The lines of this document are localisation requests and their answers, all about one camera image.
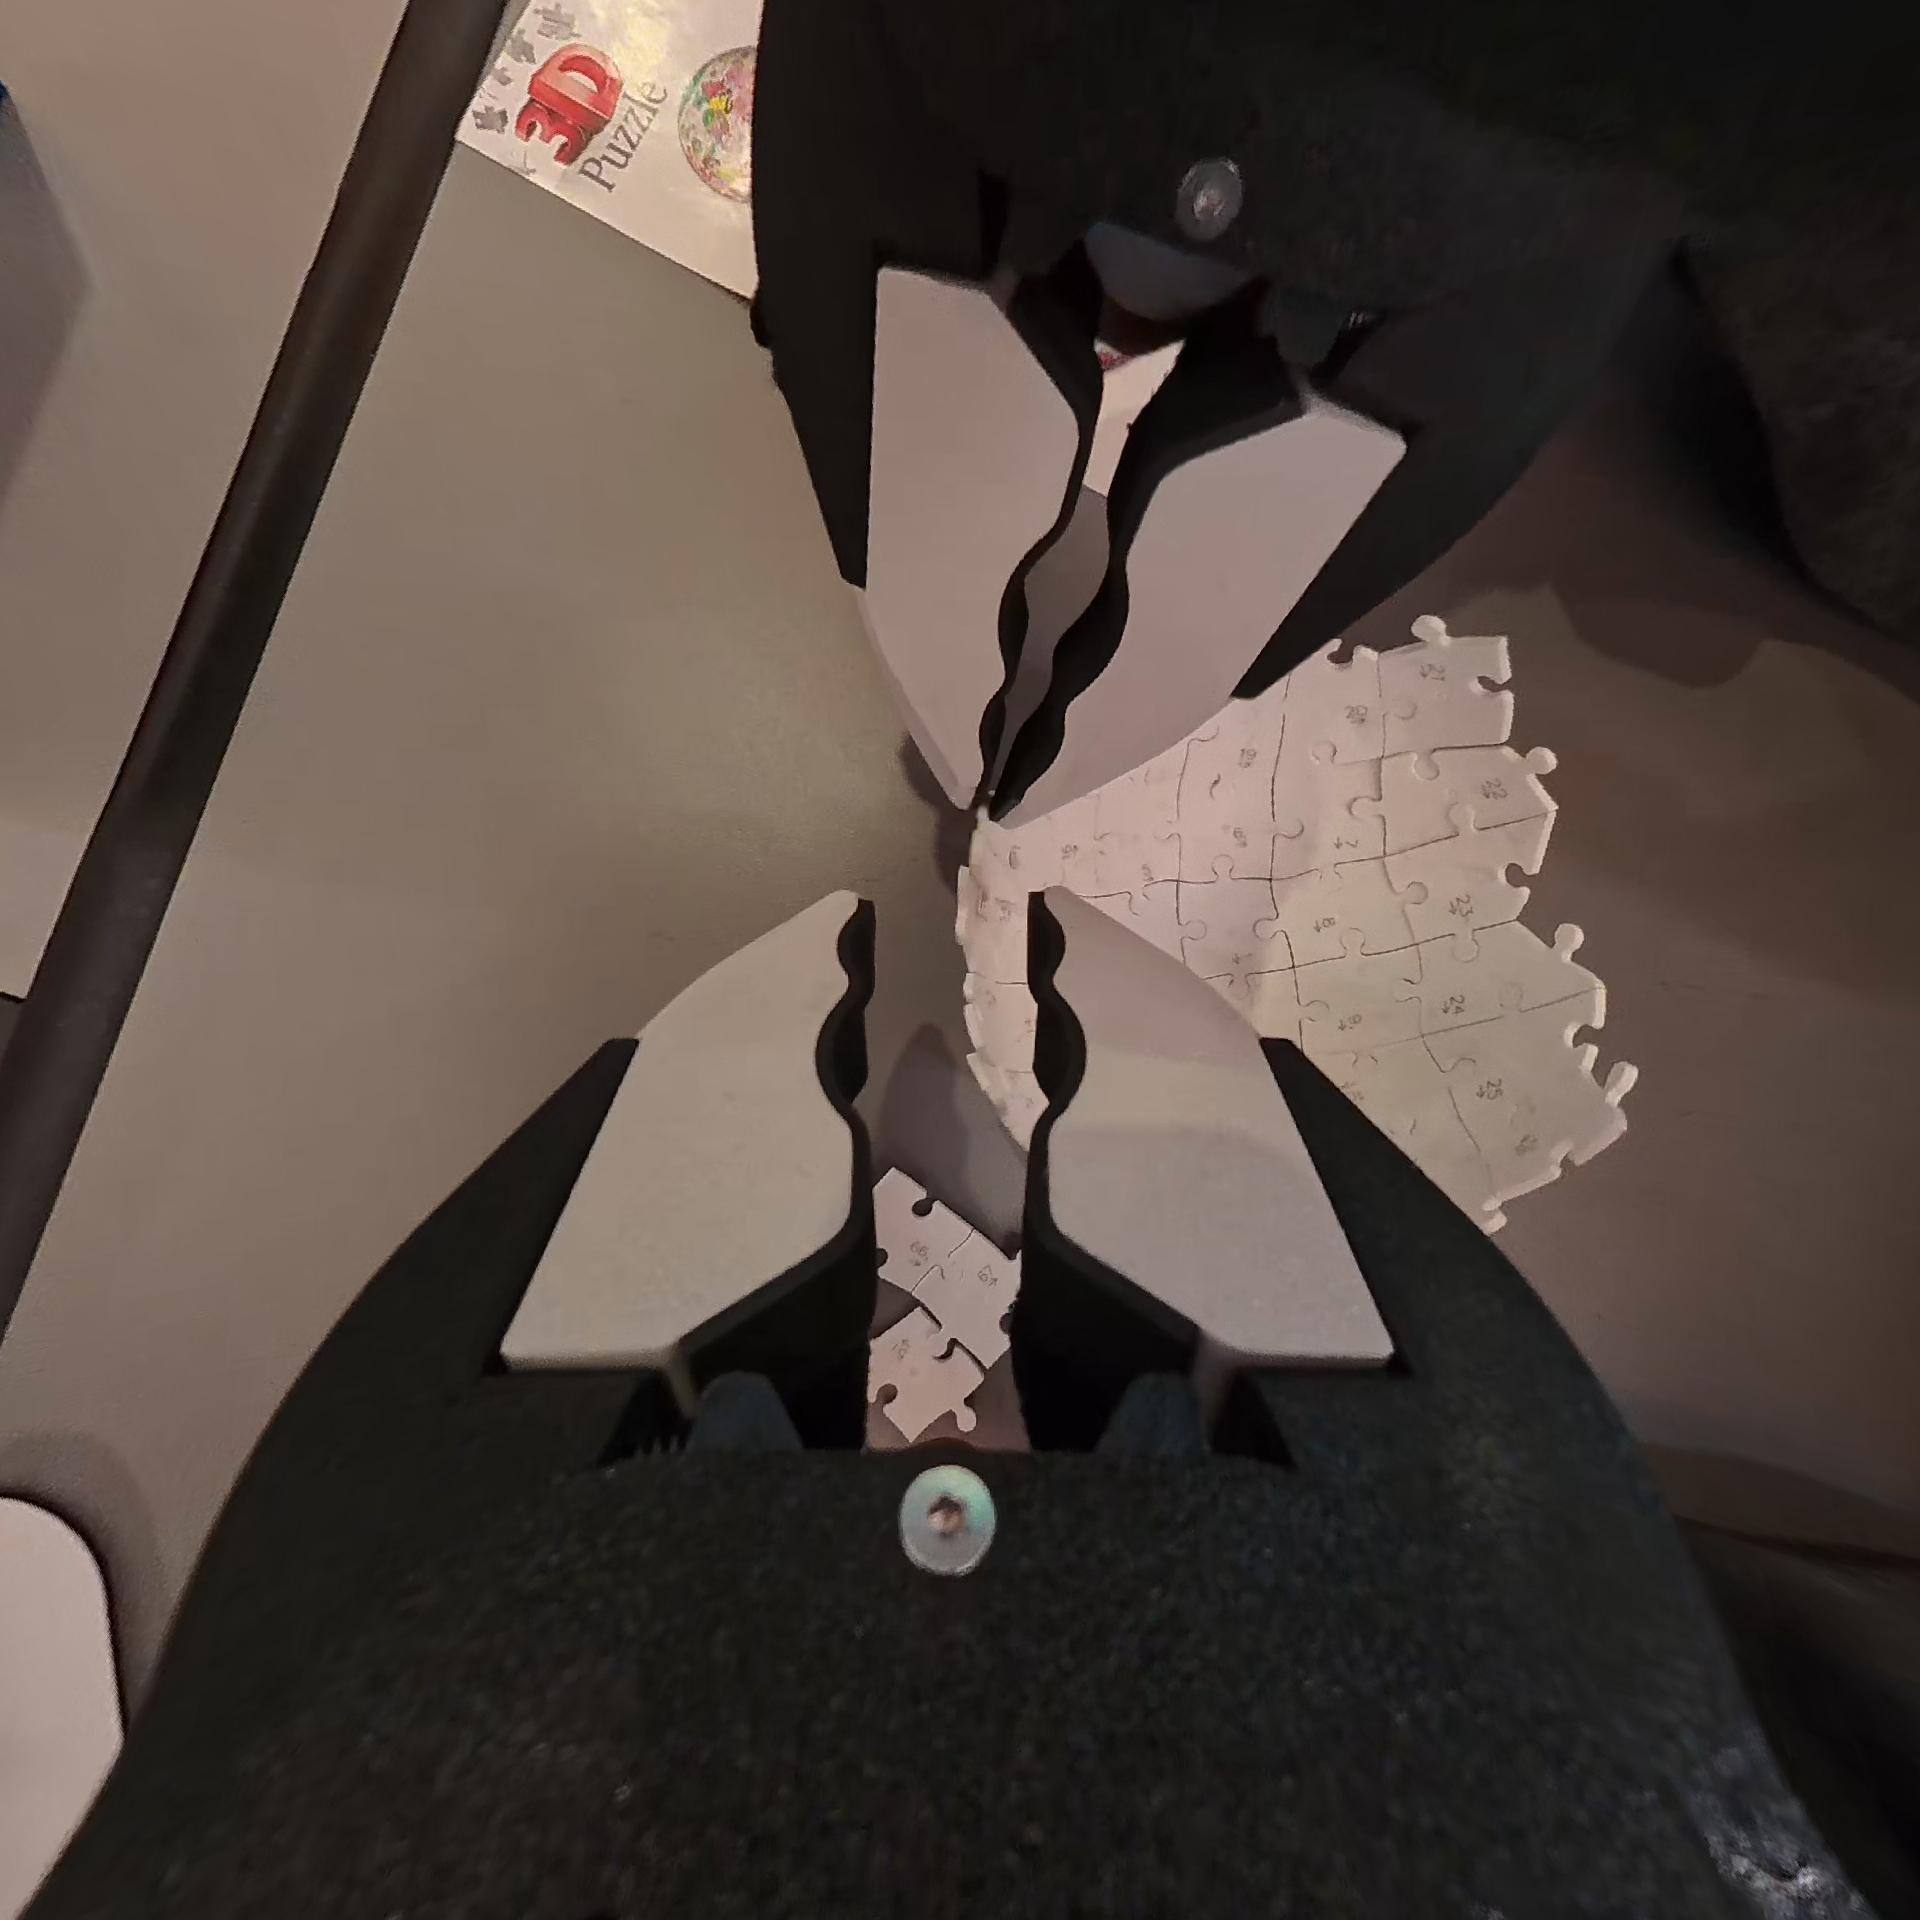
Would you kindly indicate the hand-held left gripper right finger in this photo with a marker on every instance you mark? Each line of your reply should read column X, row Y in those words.
column 1215, row 1202

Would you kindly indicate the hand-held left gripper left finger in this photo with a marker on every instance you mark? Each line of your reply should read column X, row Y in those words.
column 675, row 1202

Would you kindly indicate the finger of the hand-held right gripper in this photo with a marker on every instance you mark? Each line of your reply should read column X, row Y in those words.
column 1244, row 525
column 944, row 495

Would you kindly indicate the half-built colourful puzzle ball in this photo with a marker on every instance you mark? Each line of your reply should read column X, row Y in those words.
column 1350, row 932

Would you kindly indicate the scattered pile of puzzle pieces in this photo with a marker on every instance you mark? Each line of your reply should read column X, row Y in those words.
column 937, row 1290

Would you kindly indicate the white printed instruction leaflet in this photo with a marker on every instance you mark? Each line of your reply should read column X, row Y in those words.
column 628, row 137

